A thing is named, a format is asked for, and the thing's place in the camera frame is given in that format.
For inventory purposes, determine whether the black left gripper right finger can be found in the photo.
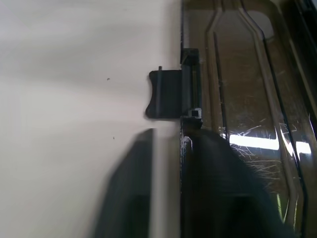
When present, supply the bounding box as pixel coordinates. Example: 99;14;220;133
184;128;297;238

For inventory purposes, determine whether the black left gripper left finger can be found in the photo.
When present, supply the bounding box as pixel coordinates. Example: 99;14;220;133
93;128;157;238

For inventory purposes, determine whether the screwdriver bit case clear lid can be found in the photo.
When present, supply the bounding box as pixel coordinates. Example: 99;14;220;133
143;0;317;238

